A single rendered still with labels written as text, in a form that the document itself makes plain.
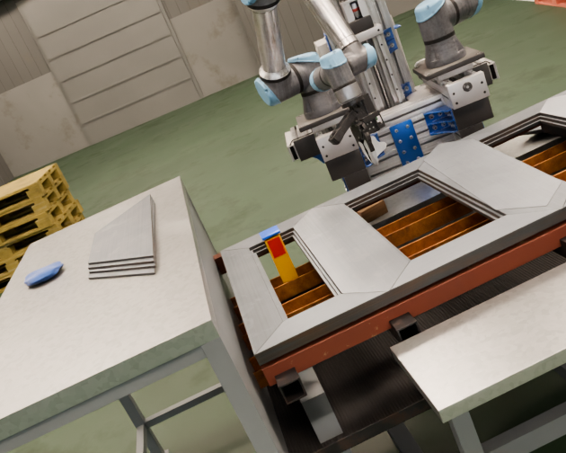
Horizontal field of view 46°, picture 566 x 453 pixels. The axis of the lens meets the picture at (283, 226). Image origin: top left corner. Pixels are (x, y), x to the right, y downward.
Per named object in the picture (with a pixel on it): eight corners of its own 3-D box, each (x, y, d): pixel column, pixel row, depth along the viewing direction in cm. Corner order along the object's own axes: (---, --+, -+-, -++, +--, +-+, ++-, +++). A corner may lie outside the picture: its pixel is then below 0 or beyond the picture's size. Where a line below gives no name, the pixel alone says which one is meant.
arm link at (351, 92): (338, 90, 193) (330, 94, 201) (345, 104, 194) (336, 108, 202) (359, 79, 195) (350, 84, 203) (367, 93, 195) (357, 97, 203)
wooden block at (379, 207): (380, 208, 240) (375, 197, 238) (388, 211, 234) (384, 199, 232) (358, 221, 237) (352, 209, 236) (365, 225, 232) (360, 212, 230)
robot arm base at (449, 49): (422, 66, 255) (414, 41, 252) (459, 50, 254) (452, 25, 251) (432, 71, 241) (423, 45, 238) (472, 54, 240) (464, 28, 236)
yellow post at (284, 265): (303, 287, 207) (279, 235, 200) (288, 294, 206) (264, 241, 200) (299, 281, 211) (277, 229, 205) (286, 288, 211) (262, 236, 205)
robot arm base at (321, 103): (304, 115, 261) (295, 92, 257) (340, 100, 259) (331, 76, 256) (306, 122, 246) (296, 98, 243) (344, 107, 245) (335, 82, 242)
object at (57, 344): (219, 336, 124) (211, 319, 123) (-79, 477, 121) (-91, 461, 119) (184, 185, 247) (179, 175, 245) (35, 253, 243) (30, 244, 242)
